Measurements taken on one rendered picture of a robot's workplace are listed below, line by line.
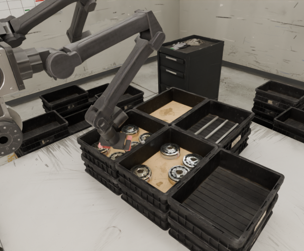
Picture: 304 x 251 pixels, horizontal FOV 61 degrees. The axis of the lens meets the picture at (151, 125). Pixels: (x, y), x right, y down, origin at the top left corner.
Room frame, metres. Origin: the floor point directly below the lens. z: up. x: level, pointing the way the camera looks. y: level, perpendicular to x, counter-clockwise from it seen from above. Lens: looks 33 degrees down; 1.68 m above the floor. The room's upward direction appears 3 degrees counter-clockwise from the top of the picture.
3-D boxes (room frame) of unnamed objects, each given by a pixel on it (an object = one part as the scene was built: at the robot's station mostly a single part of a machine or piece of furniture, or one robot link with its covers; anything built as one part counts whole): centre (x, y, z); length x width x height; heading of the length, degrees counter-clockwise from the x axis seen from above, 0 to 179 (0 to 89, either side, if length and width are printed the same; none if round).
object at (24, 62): (0.72, 0.35, 1.45); 0.09 x 0.08 x 0.12; 39
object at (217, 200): (0.70, -0.28, 0.87); 0.40 x 0.30 x 0.11; 136
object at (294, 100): (2.19, -1.25, 0.37); 0.40 x 0.30 x 0.45; 39
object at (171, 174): (0.86, -0.11, 0.86); 0.10 x 0.10 x 0.01
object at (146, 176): (0.88, 0.06, 0.86); 0.10 x 0.10 x 0.01
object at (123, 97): (2.29, 0.30, 0.37); 0.40 x 0.30 x 0.45; 129
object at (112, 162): (1.12, 0.15, 0.92); 0.40 x 0.30 x 0.02; 136
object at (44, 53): (0.77, 0.30, 1.43); 0.10 x 0.05 x 0.09; 129
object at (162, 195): (0.91, -0.07, 0.92); 0.40 x 0.30 x 0.02; 136
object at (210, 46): (2.84, -0.47, 0.45); 0.60 x 0.45 x 0.90; 129
